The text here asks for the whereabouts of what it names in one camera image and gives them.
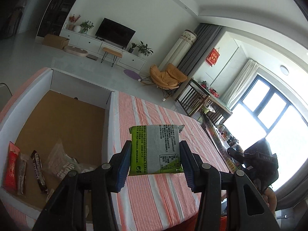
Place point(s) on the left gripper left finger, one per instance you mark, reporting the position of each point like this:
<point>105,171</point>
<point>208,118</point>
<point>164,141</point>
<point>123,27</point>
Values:
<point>65,210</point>

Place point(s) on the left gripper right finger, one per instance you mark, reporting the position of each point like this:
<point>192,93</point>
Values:
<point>246,208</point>

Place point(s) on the dark chocolate bar packet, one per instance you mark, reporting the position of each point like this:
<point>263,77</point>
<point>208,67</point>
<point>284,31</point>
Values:
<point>39,171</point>

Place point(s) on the clear bag brown biscuits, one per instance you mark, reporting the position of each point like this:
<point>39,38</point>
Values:
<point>59,164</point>

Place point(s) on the green snack packet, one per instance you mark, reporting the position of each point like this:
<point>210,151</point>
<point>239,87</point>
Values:
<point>155,149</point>

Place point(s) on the red snack packet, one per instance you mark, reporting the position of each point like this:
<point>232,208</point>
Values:
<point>10,179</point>

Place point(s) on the beige wafer snack packet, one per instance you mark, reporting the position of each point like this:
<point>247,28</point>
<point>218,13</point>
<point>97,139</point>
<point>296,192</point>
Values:
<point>22,167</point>

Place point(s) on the person's right hand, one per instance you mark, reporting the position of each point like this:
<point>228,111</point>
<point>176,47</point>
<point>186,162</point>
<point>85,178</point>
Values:
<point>270,198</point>

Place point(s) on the cluttered side table items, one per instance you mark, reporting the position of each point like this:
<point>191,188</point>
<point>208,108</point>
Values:
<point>219,143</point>

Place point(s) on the striped orange grey tablecloth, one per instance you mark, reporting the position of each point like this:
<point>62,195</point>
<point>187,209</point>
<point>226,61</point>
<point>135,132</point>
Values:
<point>154,201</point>

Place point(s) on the green plastic stool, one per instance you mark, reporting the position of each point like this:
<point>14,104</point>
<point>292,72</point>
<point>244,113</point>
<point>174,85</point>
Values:
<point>208,108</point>

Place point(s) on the dark wooden crib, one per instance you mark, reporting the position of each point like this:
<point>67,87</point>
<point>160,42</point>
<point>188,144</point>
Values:
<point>192,98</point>

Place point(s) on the white sheer curtain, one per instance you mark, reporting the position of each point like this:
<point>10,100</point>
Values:
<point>241,83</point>

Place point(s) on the white cardboard box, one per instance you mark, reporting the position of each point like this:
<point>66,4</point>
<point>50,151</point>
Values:
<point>57,106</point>

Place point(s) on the orange rocking lounge chair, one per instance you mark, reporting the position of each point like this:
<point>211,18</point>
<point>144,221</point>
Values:
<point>167,80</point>

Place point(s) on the purple round floor mat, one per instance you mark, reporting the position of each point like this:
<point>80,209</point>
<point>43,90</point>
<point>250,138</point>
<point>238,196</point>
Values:
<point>132,74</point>

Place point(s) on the tall white air conditioner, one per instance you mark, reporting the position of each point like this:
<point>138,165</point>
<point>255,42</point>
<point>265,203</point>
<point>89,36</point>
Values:
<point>179,49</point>

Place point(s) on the large potted green plant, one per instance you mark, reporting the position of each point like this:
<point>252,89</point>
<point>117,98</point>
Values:
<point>144,49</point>

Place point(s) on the grey curtain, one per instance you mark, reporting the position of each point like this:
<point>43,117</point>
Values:
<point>206,33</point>

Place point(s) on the small potted plant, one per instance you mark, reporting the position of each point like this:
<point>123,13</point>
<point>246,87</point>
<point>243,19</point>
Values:
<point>133,46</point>

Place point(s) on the small wooden bench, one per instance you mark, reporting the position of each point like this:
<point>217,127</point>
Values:
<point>116,55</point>

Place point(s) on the round beige cat scratcher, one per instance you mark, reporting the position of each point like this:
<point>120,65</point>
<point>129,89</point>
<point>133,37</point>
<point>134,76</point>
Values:
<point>75,51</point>

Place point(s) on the white tv cabinet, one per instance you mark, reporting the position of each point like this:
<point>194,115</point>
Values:
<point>95,47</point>

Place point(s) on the brown cardboard box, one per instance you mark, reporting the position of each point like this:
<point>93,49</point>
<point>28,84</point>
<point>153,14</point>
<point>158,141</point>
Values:
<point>55,41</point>

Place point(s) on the black flat television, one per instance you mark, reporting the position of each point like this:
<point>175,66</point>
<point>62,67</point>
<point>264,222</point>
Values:
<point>114,32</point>

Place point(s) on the white round vase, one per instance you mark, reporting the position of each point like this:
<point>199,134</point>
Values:
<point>77,28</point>

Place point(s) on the green plant glass vase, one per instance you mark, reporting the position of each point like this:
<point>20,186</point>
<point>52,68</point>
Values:
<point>85,26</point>

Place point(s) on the red flowers in vase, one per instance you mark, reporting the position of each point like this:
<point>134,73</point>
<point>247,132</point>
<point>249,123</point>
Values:
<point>72,20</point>

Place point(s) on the black glass display cabinet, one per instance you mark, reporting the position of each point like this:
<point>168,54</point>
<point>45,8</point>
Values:
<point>55,17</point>

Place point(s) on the red hanging wall decoration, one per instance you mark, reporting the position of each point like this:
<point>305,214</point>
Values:
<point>212,57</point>

